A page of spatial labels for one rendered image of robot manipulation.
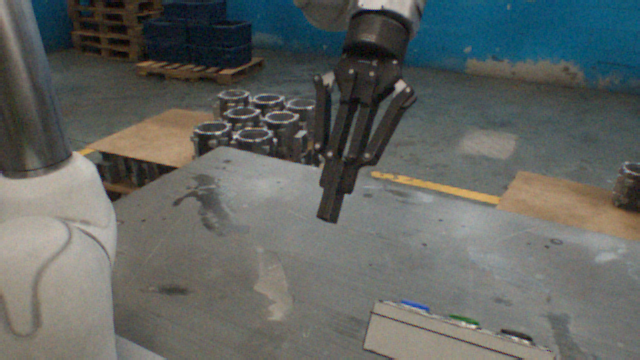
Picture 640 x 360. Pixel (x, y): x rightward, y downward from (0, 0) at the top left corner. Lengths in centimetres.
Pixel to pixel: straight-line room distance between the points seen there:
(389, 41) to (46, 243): 46
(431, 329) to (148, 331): 57
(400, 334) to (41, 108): 56
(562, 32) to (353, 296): 507
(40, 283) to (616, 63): 560
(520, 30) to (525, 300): 499
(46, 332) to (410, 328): 41
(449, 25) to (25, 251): 563
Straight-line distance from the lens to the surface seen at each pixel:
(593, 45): 584
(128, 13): 670
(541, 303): 104
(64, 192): 80
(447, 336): 50
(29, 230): 69
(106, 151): 300
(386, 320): 51
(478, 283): 105
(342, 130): 59
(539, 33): 586
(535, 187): 305
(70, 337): 68
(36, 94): 79
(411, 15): 62
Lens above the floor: 141
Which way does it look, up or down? 27 degrees down
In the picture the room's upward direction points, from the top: straight up
